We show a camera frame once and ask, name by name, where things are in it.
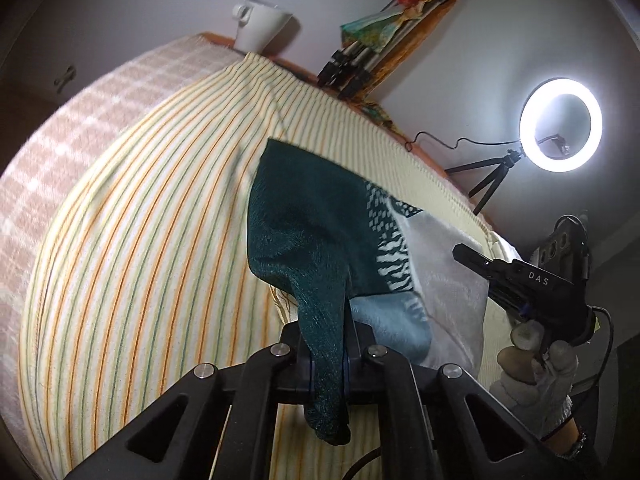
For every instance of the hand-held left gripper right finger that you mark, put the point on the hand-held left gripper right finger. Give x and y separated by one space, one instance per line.
360 375

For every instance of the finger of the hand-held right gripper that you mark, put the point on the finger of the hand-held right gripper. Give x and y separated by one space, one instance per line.
472 257

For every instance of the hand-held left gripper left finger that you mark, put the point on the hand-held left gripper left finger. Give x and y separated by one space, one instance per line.
295 375

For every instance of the white and green patterned top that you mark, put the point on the white and green patterned top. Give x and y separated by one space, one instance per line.
300 220

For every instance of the person's right forearm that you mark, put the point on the person's right forearm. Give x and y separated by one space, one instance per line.
555 442

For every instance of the person's right hand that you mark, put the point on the person's right hand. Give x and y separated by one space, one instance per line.
545 385

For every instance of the black mini tripod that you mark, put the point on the black mini tripod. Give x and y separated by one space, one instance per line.
492 180

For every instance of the wristwatch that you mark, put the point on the wristwatch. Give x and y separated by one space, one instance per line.
577 446

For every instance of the yellow striped bedsheet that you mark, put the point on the yellow striped bedsheet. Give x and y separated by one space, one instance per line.
150 210

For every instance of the white cup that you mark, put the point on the white cup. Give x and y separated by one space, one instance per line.
260 25

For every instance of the beige checked blanket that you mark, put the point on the beige checked blanket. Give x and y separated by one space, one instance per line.
75 125

